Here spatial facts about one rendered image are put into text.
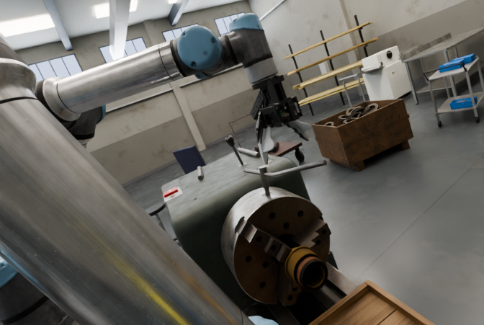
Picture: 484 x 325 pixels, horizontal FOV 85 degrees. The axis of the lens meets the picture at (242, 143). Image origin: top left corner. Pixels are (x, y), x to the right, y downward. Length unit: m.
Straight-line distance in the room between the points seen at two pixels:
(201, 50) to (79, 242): 0.39
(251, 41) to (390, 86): 6.52
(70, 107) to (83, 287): 0.48
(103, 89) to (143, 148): 9.95
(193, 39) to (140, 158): 10.07
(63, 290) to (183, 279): 0.07
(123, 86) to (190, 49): 0.16
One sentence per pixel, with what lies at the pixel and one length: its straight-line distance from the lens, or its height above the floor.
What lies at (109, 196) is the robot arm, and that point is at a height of 1.51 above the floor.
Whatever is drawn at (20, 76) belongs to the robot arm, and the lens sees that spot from 0.22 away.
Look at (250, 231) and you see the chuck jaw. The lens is 0.73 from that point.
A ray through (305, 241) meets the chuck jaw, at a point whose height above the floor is 1.10.
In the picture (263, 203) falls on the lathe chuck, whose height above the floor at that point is 1.24.
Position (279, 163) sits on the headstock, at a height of 1.25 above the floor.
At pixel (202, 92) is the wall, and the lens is 11.23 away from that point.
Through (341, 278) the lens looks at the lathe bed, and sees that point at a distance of 1.02.
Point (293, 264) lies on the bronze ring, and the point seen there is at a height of 1.11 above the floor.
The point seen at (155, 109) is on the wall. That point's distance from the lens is 10.68.
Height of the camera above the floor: 1.54
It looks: 10 degrees down
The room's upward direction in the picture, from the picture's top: 22 degrees counter-clockwise
